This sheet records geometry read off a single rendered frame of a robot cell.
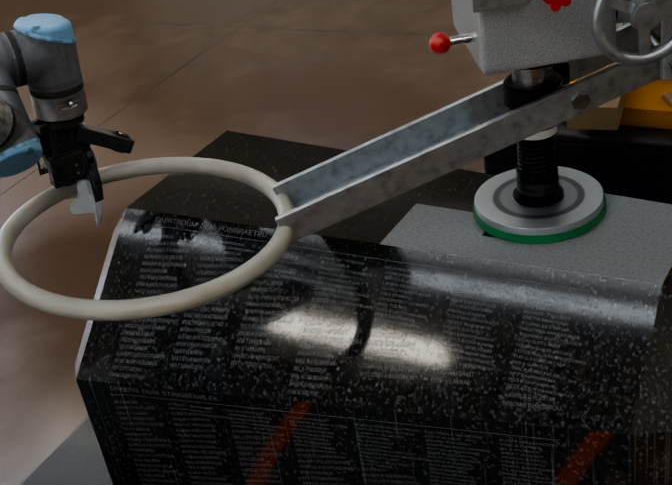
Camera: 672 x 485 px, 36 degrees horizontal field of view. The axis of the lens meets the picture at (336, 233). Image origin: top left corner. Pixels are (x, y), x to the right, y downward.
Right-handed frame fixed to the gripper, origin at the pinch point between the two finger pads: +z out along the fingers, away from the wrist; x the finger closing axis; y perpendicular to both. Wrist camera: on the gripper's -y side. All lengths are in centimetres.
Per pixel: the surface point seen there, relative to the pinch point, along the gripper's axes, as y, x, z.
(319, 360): -16, 46, 15
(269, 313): -14.7, 33.8, 11.6
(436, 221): -42, 47, -2
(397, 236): -34, 45, -1
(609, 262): -50, 76, -4
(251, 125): -137, -172, 87
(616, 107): -92, 43, -6
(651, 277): -51, 83, -4
